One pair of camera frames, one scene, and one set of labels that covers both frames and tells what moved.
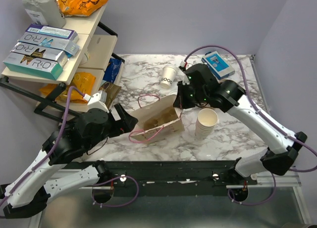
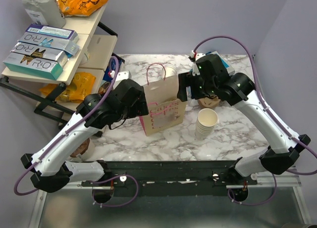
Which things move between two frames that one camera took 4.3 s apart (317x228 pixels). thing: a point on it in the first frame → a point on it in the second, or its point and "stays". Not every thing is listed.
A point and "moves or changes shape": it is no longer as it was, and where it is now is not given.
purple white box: [51, 31] stays
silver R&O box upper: [69, 46] stays
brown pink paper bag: [156, 120] moves or changes shape
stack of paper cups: [207, 119] stays
